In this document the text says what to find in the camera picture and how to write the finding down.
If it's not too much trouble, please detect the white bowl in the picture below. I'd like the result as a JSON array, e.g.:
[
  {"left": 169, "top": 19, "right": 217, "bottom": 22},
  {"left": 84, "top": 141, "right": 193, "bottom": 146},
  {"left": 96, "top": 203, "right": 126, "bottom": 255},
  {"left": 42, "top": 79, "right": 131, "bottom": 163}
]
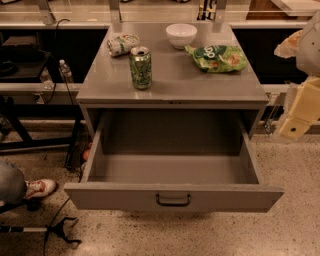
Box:
[{"left": 166, "top": 24, "right": 197, "bottom": 49}]

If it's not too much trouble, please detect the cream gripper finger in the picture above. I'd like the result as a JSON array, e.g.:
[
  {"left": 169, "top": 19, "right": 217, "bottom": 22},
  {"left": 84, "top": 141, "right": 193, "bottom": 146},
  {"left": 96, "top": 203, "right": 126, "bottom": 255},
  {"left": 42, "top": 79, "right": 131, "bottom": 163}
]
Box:
[{"left": 278, "top": 78, "right": 320, "bottom": 140}]

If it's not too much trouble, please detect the black drawer handle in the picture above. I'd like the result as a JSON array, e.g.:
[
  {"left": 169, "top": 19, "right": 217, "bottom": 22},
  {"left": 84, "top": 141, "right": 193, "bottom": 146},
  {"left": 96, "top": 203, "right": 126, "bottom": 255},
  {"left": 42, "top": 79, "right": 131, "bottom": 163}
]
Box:
[{"left": 156, "top": 194, "right": 191, "bottom": 207}]

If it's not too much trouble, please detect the black side table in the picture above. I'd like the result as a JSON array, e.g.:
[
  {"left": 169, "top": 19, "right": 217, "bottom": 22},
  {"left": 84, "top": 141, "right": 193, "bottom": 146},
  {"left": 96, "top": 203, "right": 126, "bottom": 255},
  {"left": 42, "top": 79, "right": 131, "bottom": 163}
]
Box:
[{"left": 0, "top": 33, "right": 84, "bottom": 154}]

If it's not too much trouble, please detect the blue jeans leg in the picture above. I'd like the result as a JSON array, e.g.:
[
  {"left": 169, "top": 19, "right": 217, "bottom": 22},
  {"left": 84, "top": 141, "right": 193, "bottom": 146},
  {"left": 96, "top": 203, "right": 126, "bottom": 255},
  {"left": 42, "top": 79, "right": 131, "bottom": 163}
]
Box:
[{"left": 0, "top": 160, "right": 27, "bottom": 206}]

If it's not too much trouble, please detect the green chip bag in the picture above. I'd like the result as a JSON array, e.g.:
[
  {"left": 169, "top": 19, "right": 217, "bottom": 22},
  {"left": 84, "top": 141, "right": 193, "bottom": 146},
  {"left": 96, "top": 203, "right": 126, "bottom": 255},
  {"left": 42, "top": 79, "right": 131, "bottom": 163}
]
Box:
[{"left": 184, "top": 45, "right": 247, "bottom": 73}]

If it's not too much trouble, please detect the open grey top drawer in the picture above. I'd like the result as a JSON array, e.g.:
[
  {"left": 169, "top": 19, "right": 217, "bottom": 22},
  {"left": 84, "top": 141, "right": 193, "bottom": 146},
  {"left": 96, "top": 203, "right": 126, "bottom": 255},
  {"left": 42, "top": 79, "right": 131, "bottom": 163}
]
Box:
[{"left": 64, "top": 109, "right": 283, "bottom": 212}]

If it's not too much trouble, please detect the crushed white green can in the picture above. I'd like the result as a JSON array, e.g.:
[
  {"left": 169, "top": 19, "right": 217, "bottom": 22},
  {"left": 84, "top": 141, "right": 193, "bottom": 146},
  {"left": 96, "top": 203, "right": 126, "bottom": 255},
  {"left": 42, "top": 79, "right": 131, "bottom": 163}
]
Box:
[{"left": 107, "top": 34, "right": 140, "bottom": 57}]

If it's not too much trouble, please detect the black cable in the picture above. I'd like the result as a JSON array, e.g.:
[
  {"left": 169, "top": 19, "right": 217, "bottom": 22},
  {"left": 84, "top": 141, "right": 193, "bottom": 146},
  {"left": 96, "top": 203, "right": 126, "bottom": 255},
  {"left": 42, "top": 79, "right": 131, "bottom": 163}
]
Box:
[{"left": 42, "top": 17, "right": 72, "bottom": 104}]

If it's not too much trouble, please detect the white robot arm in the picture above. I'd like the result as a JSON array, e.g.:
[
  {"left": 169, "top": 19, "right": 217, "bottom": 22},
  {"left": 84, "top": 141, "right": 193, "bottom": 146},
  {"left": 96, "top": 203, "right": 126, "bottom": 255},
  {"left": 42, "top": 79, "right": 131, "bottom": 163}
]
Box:
[{"left": 274, "top": 12, "right": 320, "bottom": 143}]

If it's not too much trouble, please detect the clear water bottle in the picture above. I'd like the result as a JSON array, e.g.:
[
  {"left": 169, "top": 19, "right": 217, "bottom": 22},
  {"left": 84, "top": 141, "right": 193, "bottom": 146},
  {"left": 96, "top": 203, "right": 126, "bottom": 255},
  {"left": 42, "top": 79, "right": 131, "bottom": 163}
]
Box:
[{"left": 59, "top": 59, "right": 74, "bottom": 85}]

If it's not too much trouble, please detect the black reacher grabber tool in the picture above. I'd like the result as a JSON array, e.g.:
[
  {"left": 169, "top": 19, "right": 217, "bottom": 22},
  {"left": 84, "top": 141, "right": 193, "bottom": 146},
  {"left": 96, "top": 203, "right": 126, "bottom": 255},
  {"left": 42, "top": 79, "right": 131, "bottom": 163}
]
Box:
[{"left": 0, "top": 217, "right": 82, "bottom": 244}]

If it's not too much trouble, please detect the grey metal cabinet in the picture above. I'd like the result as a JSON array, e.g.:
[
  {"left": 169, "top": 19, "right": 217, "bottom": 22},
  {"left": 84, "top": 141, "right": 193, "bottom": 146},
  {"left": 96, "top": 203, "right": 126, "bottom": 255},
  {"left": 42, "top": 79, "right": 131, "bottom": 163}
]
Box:
[{"left": 77, "top": 22, "right": 267, "bottom": 134}]

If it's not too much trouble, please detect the white red sneaker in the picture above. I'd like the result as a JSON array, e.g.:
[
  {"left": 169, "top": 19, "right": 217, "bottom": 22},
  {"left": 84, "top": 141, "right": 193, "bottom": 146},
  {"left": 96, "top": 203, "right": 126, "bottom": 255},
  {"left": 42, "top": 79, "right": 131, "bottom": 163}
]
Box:
[{"left": 25, "top": 179, "right": 57, "bottom": 199}]

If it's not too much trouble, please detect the green soda can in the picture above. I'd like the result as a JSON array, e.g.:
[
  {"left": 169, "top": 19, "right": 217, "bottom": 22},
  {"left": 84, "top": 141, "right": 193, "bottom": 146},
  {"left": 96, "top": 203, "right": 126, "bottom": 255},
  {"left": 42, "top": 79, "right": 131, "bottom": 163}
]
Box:
[{"left": 129, "top": 46, "right": 152, "bottom": 90}]

